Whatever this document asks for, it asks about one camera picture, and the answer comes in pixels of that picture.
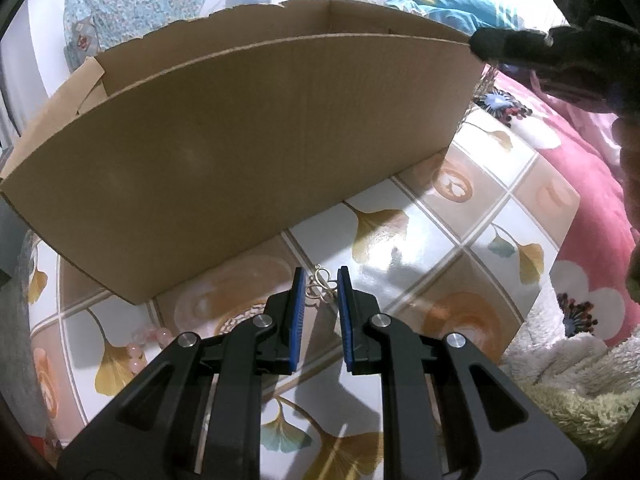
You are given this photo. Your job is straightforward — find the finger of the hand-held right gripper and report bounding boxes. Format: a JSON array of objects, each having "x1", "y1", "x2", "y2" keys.
[{"x1": 469, "y1": 26, "x2": 553, "y2": 67}]

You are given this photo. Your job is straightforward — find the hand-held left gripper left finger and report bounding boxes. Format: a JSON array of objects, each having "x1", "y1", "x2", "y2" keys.
[{"x1": 57, "y1": 266, "x2": 307, "y2": 480}]

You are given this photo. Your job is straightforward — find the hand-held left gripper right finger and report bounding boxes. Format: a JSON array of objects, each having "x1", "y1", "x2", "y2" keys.
[{"x1": 337, "y1": 265, "x2": 587, "y2": 480}]

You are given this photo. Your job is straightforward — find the thin gold necklace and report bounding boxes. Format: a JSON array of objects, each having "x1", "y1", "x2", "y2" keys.
[{"x1": 306, "y1": 265, "x2": 337, "y2": 304}]

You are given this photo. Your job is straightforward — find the brown cardboard box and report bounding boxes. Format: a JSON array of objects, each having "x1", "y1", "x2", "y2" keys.
[{"x1": 0, "y1": 0, "x2": 483, "y2": 306}]

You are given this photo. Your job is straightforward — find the person's right hand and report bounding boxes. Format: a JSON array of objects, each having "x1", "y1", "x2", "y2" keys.
[{"x1": 612, "y1": 112, "x2": 640, "y2": 198}]

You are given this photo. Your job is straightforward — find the blue printed blanket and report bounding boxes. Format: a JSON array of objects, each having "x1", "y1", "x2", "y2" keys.
[{"x1": 385, "y1": 0, "x2": 523, "y2": 36}]

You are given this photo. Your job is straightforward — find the tile-patterned tablecloth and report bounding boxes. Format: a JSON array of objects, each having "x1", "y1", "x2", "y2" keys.
[{"x1": 27, "y1": 105, "x2": 581, "y2": 480}]

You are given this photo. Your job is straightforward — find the pink flowered blanket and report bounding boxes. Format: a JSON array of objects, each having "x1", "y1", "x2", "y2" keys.
[{"x1": 470, "y1": 67, "x2": 640, "y2": 348}]

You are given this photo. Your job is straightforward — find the white fluffy blanket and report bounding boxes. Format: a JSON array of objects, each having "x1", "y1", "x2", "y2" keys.
[{"x1": 500, "y1": 280, "x2": 640, "y2": 451}]

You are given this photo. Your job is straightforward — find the teal floral curtain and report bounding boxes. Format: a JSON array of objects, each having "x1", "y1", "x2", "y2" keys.
[{"x1": 62, "y1": 0, "x2": 226, "y2": 68}]

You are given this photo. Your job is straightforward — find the pink bead bracelet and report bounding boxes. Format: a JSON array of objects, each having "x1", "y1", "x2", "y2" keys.
[{"x1": 125, "y1": 327, "x2": 173, "y2": 373}]

